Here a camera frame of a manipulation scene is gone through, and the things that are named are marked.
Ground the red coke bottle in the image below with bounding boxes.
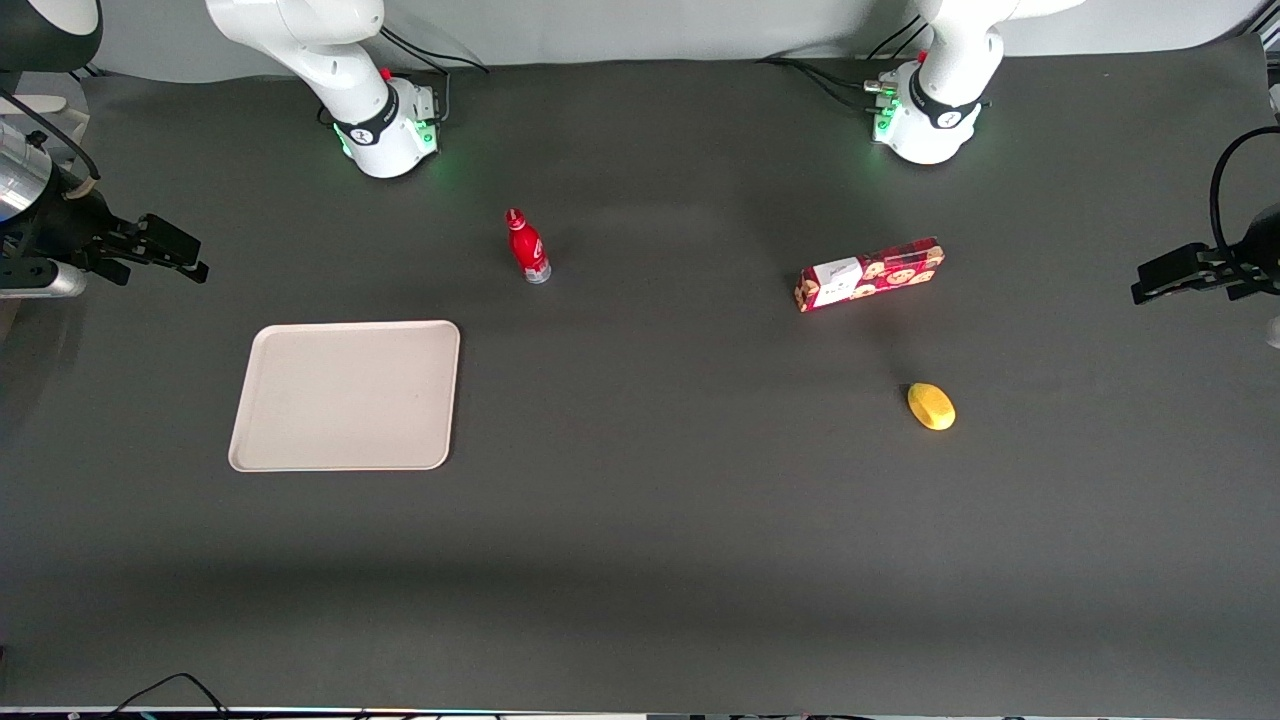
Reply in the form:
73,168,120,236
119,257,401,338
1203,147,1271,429
504,207,553,286

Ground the black left arm base cable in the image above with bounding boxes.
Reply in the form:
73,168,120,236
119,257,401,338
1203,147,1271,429
755,14,933,113

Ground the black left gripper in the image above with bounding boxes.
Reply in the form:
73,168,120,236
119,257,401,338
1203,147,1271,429
1130,204,1280,305

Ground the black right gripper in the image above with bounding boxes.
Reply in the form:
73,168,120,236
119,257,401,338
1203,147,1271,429
20,183,210,288

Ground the yellow lemon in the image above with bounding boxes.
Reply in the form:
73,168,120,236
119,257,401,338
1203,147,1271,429
906,381,957,432

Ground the black right arm base cable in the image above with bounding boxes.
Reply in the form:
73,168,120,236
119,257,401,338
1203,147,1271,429
318,24,491,129

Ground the black left gripper cable loop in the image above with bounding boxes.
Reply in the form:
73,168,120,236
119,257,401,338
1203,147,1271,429
1209,126,1280,253

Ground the black arm base cable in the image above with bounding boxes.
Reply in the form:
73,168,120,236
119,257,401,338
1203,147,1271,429
755,14,933,113
318,24,491,129

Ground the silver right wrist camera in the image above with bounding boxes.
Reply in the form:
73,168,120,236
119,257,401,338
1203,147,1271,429
0,257,89,301

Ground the beige plastic tray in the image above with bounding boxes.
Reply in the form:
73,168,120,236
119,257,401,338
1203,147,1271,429
227,319,462,473

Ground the black table edge cable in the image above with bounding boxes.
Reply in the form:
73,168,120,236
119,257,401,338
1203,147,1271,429
98,672,233,720

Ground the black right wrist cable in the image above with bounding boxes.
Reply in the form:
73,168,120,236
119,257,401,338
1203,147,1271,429
0,88,103,183

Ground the red cookie box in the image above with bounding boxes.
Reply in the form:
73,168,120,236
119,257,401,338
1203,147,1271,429
794,236,947,314

